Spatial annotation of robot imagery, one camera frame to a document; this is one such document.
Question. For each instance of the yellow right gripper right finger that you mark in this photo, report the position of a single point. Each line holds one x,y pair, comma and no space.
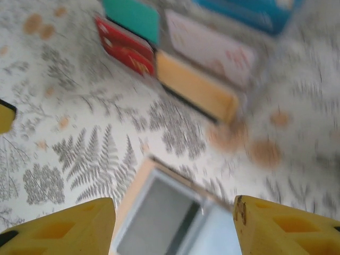
287,233

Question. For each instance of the square wooden board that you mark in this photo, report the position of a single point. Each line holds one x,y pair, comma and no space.
132,191

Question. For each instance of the orange card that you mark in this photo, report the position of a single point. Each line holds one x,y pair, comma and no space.
194,85

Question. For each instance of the grey blue card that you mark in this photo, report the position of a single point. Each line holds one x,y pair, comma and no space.
170,212

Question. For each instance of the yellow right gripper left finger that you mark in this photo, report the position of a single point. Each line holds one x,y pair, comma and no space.
53,233

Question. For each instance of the clear acrylic card holder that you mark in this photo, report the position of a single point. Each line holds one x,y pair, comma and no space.
249,98

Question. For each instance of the red card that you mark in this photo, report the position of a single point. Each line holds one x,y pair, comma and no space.
125,47

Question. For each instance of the white pink card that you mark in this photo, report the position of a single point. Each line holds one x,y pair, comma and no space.
207,47

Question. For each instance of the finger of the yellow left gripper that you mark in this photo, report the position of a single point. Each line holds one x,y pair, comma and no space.
6,117

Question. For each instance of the teal card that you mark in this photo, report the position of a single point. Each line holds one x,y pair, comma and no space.
132,18

